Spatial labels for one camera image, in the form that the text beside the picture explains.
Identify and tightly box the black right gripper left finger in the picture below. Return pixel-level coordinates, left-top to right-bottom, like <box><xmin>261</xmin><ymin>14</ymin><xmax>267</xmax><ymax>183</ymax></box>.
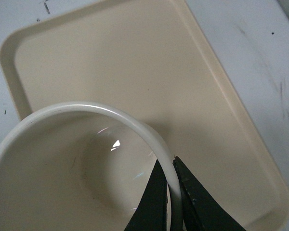
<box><xmin>125</xmin><ymin>161</ymin><xmax>167</xmax><ymax>231</ymax></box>

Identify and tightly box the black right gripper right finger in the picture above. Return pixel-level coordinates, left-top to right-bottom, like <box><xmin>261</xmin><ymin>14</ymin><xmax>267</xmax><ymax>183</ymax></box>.
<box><xmin>173</xmin><ymin>157</ymin><xmax>244</xmax><ymax>231</ymax></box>

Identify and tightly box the cream mug with black handle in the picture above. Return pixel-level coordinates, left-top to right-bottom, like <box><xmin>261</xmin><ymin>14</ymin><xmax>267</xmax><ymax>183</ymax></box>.
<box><xmin>0</xmin><ymin>102</ymin><xmax>183</xmax><ymax>231</ymax></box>

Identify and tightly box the beige rectangular plastic tray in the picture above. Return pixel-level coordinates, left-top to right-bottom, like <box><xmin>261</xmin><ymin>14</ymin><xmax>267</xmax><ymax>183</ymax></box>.
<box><xmin>0</xmin><ymin>0</ymin><xmax>289</xmax><ymax>231</ymax></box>

